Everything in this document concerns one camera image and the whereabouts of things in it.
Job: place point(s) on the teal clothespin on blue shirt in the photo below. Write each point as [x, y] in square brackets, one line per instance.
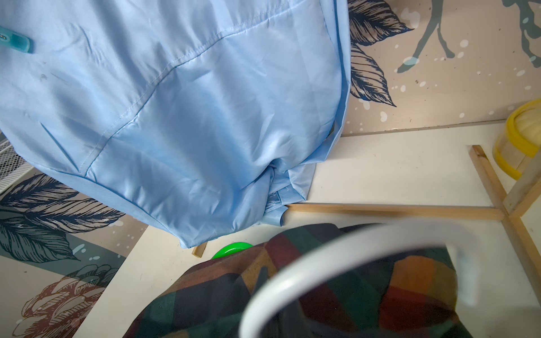
[13, 40]

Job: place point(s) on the white wire hanger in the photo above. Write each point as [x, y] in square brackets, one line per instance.
[359, 248]

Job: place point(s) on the dark multicolour plaid shirt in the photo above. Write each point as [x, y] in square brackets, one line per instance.
[410, 294]

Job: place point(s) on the white wire mesh shelf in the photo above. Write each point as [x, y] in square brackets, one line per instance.
[13, 167]

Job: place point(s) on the light blue long-sleeve shirt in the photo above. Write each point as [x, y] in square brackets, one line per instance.
[200, 118]

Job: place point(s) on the green plastic mesh basket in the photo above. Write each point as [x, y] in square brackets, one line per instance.
[231, 249]

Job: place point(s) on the wooden clothes rack frame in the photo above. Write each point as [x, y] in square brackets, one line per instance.
[507, 207]

